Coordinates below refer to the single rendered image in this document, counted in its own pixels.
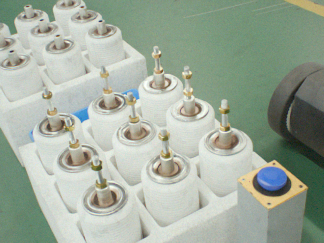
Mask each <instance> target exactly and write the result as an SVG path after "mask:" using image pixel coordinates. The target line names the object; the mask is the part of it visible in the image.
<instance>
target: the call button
mask: <svg viewBox="0 0 324 243"><path fill-rule="evenodd" d="M257 181H258V183H259V184H260V185H261V186H262V187H263V188H264V189H266V190H269V191H276V190H279V189H281V188H282V187H283V186H284V185H285V184H286V181H287V175H286V173H285V171H284V170H282V169H281V168H278V167H275V166H267V167H264V168H262V169H260V170H259V172H258V174H257Z"/></svg>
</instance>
